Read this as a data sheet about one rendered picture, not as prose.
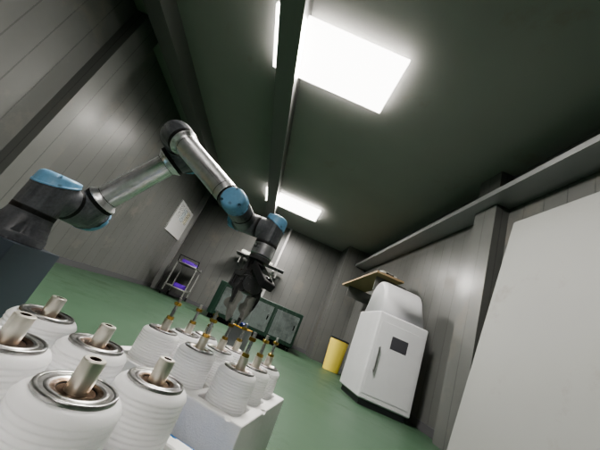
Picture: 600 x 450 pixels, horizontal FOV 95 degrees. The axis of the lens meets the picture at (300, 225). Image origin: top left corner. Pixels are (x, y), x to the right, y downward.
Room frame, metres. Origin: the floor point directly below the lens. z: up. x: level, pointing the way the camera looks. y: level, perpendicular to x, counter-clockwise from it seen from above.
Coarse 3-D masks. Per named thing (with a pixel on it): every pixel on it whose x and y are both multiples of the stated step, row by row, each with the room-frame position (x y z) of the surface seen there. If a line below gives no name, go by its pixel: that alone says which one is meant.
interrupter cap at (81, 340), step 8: (72, 336) 0.46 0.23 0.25; (80, 336) 0.48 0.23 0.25; (88, 336) 0.49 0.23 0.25; (80, 344) 0.44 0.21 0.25; (88, 344) 0.47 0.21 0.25; (112, 344) 0.50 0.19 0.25; (96, 352) 0.44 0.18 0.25; (104, 352) 0.45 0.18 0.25; (112, 352) 0.47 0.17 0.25; (120, 352) 0.48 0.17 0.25
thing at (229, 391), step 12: (216, 372) 0.72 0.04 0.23; (228, 372) 0.70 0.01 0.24; (216, 384) 0.70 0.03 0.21; (228, 384) 0.69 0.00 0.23; (240, 384) 0.69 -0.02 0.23; (252, 384) 0.71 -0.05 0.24; (204, 396) 0.74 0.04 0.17; (216, 396) 0.70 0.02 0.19; (228, 396) 0.69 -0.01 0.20; (240, 396) 0.70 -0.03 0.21; (228, 408) 0.69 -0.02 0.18; (240, 408) 0.71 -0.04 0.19
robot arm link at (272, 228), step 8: (272, 216) 0.87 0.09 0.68; (280, 216) 0.87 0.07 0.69; (264, 224) 0.87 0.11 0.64; (272, 224) 0.86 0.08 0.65; (280, 224) 0.87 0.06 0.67; (256, 232) 0.88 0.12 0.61; (264, 232) 0.87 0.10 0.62; (272, 232) 0.86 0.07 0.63; (280, 232) 0.87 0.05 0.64; (256, 240) 0.88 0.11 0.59; (264, 240) 0.86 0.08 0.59; (272, 240) 0.87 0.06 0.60
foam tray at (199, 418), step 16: (128, 352) 0.82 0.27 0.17; (128, 368) 0.73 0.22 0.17; (208, 384) 0.81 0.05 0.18; (192, 400) 0.68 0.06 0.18; (272, 400) 0.93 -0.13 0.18; (192, 416) 0.67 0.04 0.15; (208, 416) 0.66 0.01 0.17; (224, 416) 0.66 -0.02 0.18; (240, 416) 0.69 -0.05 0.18; (256, 416) 0.74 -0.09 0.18; (272, 416) 0.92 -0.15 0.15; (176, 432) 0.68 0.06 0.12; (192, 432) 0.67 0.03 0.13; (208, 432) 0.66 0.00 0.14; (224, 432) 0.65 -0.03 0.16; (240, 432) 0.65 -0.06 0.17; (256, 432) 0.79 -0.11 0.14; (208, 448) 0.65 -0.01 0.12; (224, 448) 0.65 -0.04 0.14; (240, 448) 0.70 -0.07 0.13; (256, 448) 0.86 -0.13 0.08
